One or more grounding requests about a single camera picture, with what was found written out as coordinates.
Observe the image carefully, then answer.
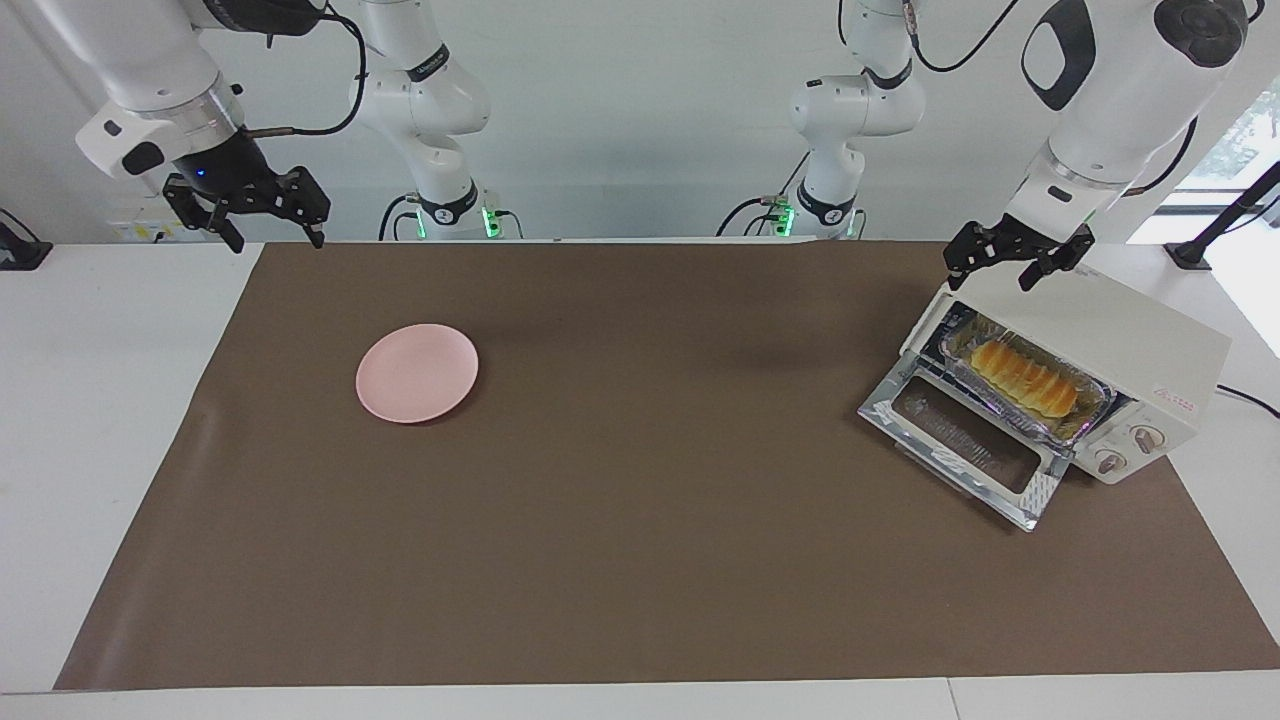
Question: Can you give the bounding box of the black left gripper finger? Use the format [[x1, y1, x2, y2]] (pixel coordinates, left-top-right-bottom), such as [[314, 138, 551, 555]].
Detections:
[[1020, 225, 1096, 292], [945, 225, 1001, 291]]

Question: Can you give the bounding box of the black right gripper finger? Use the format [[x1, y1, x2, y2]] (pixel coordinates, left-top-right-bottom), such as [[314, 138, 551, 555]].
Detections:
[[280, 167, 332, 249], [163, 175, 246, 254]]

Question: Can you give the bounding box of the golden sliced bread loaf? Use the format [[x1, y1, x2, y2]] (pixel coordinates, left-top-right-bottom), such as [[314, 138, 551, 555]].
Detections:
[[970, 338, 1081, 419]]

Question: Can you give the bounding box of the aluminium foil baking tray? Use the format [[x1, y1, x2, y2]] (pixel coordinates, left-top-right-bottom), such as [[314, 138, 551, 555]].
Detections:
[[940, 305, 1116, 447]]

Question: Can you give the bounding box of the cream toaster oven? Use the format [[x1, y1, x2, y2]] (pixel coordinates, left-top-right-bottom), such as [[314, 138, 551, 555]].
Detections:
[[900, 255, 1233, 487]]

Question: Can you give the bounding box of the pink round plate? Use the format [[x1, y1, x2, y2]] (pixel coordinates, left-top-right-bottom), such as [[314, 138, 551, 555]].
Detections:
[[356, 323, 480, 424]]

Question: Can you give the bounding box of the bright window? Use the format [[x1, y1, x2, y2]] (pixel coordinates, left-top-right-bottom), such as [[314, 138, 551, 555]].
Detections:
[[1175, 75, 1280, 217]]

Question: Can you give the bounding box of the brown table mat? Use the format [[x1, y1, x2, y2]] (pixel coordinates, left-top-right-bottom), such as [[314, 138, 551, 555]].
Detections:
[[55, 240, 1280, 691]]

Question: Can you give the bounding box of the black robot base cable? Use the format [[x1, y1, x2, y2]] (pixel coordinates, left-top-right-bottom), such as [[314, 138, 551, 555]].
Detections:
[[378, 193, 421, 241], [715, 150, 813, 238]]

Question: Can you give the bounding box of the white wall power outlet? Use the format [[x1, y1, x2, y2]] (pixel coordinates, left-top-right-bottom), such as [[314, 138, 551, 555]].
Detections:
[[108, 212, 201, 244]]

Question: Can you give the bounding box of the black camera stand with pole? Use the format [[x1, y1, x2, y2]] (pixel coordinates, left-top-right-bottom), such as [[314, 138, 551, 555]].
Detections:
[[1165, 160, 1280, 271]]

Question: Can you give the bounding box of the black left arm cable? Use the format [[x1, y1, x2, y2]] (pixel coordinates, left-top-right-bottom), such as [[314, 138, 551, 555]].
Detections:
[[900, 0, 1201, 197]]

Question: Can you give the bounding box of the black oven power cable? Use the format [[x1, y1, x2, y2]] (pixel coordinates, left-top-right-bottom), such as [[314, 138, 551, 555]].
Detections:
[[1215, 383, 1280, 419]]

